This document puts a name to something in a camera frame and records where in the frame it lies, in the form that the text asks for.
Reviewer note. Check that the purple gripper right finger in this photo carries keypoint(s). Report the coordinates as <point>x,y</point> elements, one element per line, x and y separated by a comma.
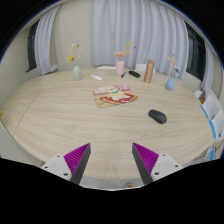
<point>153,166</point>

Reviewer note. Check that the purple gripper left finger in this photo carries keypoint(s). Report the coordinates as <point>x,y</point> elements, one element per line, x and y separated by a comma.
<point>70,166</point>

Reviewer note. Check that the black computer mouse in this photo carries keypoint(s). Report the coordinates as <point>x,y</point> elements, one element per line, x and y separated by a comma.
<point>158,116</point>

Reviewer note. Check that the colourful printed mouse pad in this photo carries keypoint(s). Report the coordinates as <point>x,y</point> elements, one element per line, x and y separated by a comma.
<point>112,95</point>

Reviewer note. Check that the blue vase with flowers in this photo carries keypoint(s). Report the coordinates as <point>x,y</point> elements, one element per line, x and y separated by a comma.
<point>170,84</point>

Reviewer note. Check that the tan cylindrical bottle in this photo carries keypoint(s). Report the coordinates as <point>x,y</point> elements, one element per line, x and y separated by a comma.
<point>149,71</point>

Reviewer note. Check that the white remote control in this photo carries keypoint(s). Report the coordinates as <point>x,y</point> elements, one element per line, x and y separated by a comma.
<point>96,77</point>

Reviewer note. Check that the white chair blue edge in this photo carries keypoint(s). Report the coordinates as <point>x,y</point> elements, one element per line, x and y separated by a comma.
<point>217,124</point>
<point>209,107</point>

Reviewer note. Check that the black rectangular case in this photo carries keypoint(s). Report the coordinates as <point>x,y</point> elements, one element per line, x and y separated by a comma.
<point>135,74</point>

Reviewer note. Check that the white chair behind table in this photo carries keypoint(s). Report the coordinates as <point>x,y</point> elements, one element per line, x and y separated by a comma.
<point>142,68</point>

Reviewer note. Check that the pink vase with flowers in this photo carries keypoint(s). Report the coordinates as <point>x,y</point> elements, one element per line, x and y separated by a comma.
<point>120,55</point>

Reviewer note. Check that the white right curtain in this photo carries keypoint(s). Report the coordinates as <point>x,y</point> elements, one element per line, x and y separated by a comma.
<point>208,74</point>

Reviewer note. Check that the green vase with flowers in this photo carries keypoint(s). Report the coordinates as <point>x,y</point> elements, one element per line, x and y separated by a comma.
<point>74,55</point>

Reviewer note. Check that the large white centre curtain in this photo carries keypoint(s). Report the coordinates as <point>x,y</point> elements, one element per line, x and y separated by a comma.
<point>149,29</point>

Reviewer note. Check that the white left curtain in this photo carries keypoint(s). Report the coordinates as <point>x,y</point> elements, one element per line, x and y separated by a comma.
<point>42,41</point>

